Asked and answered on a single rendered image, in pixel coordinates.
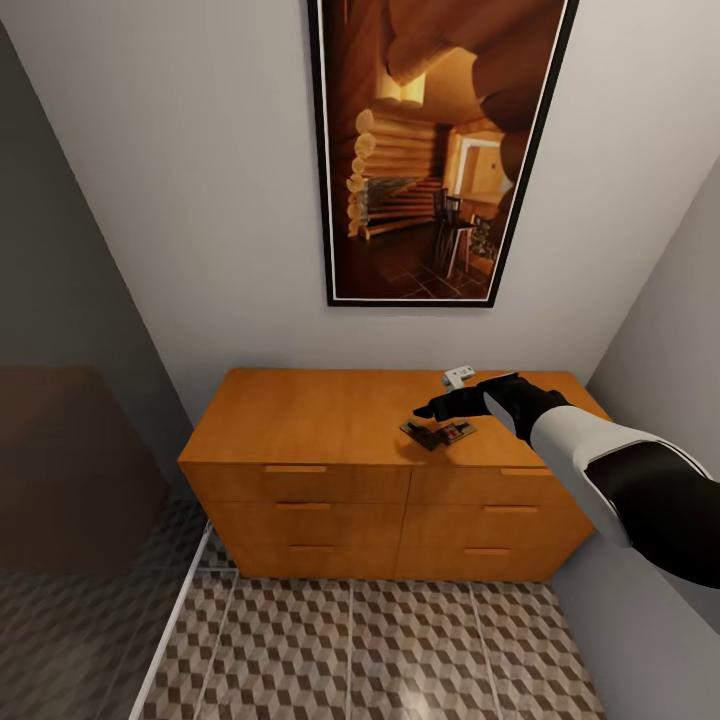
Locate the picture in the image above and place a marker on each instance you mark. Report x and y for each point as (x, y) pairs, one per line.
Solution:
(429, 115)

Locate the door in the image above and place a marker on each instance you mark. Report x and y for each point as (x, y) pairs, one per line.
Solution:
(98, 524)

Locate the cabinet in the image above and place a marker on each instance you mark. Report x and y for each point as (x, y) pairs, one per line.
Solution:
(305, 473)

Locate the shower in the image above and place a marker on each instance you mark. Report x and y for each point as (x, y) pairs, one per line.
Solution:
(168, 630)

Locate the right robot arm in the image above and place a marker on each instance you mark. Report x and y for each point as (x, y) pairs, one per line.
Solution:
(636, 488)

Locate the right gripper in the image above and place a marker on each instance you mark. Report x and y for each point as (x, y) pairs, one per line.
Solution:
(447, 406)

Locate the mousetrap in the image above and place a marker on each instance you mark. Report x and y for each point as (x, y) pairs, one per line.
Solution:
(421, 434)
(456, 431)

